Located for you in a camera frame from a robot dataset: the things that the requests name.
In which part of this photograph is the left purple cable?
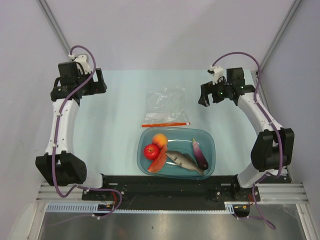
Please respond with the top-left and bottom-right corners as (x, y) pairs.
(47, 45), (124, 226)

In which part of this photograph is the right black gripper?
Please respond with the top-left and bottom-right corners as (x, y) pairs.
(198, 76), (232, 107)

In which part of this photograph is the red toy apple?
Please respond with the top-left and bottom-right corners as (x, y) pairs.
(143, 143), (160, 161)

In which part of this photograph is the clear orange zip top bag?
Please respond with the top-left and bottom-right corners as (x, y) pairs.
(141, 86), (191, 128)

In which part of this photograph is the grey toy fish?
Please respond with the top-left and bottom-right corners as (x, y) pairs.
(166, 150), (204, 176)

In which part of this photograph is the right aluminium corner post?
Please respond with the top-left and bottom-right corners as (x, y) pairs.
(260, 0), (304, 71)

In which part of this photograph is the white slotted cable duct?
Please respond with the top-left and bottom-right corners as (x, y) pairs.
(46, 202), (235, 215)

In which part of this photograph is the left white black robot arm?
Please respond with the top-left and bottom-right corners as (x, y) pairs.
(35, 54), (111, 200)

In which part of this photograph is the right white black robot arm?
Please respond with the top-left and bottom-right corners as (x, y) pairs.
(198, 65), (295, 201)

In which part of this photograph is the left aluminium corner post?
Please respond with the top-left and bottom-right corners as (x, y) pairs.
(36, 0), (71, 56)

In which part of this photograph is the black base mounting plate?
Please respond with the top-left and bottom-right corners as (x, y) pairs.
(81, 173), (261, 218)

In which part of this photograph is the orange toy peach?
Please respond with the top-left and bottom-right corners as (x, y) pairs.
(152, 133), (168, 149)

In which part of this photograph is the aluminium corner post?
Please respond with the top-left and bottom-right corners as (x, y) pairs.
(36, 0), (71, 56)
(260, 0), (304, 71)

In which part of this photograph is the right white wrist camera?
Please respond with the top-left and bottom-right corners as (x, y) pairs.
(207, 65), (224, 85)

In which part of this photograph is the toy watermelon slice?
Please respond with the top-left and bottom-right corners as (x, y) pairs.
(148, 145), (168, 173)

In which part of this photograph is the purple toy eggplant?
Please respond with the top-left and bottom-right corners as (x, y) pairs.
(192, 138), (209, 170)

